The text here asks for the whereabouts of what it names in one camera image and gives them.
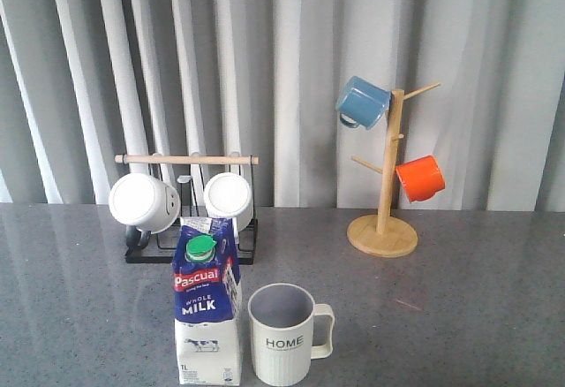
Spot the wooden mug tree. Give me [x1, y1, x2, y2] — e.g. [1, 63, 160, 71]
[347, 82, 441, 258]

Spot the blue white milk carton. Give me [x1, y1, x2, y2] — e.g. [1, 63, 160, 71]
[172, 217, 242, 386]

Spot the orange enamel mug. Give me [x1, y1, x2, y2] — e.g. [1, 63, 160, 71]
[395, 155, 446, 202]

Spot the white ribbed mug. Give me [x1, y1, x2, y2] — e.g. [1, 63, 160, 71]
[204, 172, 252, 245]

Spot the black wire mug rack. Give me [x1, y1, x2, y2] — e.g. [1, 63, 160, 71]
[115, 153, 260, 265]

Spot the cream HOME mug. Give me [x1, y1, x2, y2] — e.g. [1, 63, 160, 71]
[247, 283, 335, 386]

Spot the white smiley face mug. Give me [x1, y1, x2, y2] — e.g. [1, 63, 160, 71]
[109, 173, 181, 249]

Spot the blue enamel mug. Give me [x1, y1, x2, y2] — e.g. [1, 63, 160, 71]
[335, 76, 392, 130]

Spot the grey pleated curtain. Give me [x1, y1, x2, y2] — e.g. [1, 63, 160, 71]
[1, 0, 564, 212]

